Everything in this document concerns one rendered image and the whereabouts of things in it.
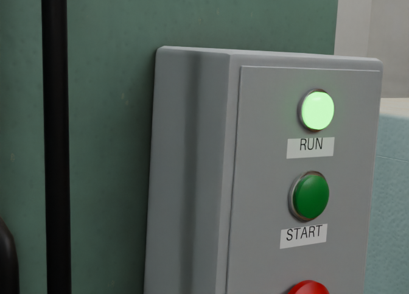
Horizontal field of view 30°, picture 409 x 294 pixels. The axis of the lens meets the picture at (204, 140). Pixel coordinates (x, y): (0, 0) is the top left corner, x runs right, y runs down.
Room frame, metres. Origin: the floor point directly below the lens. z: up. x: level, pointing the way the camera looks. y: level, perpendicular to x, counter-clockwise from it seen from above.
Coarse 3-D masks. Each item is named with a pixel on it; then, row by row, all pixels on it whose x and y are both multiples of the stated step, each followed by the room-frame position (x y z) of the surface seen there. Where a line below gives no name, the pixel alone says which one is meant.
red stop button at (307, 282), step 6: (300, 282) 0.34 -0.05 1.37; (306, 282) 0.34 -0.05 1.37; (312, 282) 0.35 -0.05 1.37; (318, 282) 0.35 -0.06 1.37; (294, 288) 0.34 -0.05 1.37; (300, 288) 0.34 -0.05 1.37; (306, 288) 0.34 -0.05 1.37; (312, 288) 0.34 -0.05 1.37; (318, 288) 0.35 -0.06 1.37; (324, 288) 0.35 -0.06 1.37
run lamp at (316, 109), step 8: (304, 96) 0.34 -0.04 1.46; (312, 96) 0.34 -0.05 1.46; (320, 96) 0.34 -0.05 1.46; (328, 96) 0.35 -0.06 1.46; (304, 104) 0.34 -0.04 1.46; (312, 104) 0.34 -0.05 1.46; (320, 104) 0.34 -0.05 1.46; (328, 104) 0.35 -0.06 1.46; (304, 112) 0.34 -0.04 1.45; (312, 112) 0.34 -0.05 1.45; (320, 112) 0.34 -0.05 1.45; (328, 112) 0.35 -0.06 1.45; (304, 120) 0.34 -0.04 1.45; (312, 120) 0.34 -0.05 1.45; (320, 120) 0.34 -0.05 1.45; (328, 120) 0.35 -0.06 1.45; (304, 128) 0.35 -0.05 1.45; (312, 128) 0.35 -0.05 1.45; (320, 128) 0.35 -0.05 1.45
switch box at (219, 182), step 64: (192, 64) 0.34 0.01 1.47; (256, 64) 0.33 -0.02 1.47; (320, 64) 0.35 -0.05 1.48; (192, 128) 0.34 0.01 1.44; (256, 128) 0.33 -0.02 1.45; (192, 192) 0.34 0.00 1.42; (256, 192) 0.33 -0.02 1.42; (192, 256) 0.34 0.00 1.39; (256, 256) 0.33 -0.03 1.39; (320, 256) 0.36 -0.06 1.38
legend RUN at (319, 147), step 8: (288, 144) 0.34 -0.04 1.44; (296, 144) 0.34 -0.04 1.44; (304, 144) 0.35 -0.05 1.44; (312, 144) 0.35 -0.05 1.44; (320, 144) 0.35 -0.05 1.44; (328, 144) 0.36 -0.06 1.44; (288, 152) 0.34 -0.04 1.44; (296, 152) 0.34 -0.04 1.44; (304, 152) 0.35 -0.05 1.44; (312, 152) 0.35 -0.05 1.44; (320, 152) 0.35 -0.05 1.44; (328, 152) 0.36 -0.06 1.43
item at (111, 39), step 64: (0, 0) 0.32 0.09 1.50; (128, 0) 0.36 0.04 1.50; (192, 0) 0.38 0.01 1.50; (256, 0) 0.41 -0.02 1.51; (320, 0) 0.44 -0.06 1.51; (0, 64) 0.32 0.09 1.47; (128, 64) 0.36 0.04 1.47; (0, 128) 0.32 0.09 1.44; (128, 128) 0.36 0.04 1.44; (0, 192) 0.32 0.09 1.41; (128, 192) 0.36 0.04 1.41; (128, 256) 0.36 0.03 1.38
